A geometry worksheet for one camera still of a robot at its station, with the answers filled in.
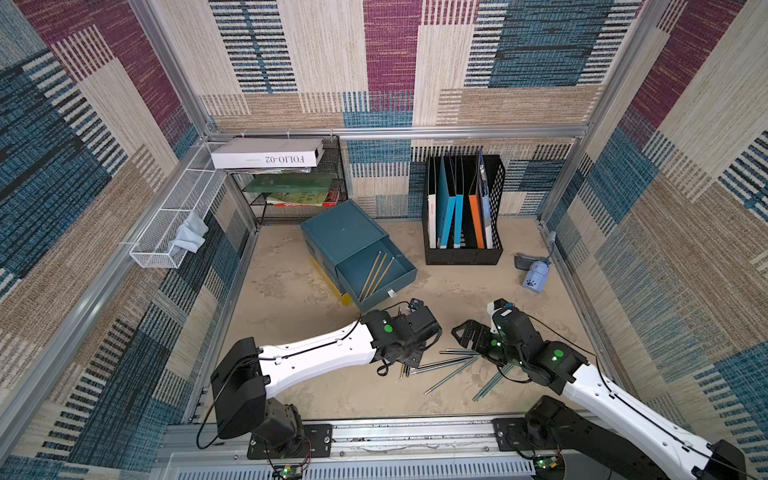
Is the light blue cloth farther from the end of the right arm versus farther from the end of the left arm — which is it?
the end of the right arm

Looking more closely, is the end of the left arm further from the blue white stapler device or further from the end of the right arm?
the blue white stapler device

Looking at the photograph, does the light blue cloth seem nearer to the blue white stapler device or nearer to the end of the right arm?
the end of the right arm

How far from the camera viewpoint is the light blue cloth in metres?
0.66

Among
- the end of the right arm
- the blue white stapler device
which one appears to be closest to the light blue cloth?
the end of the right arm
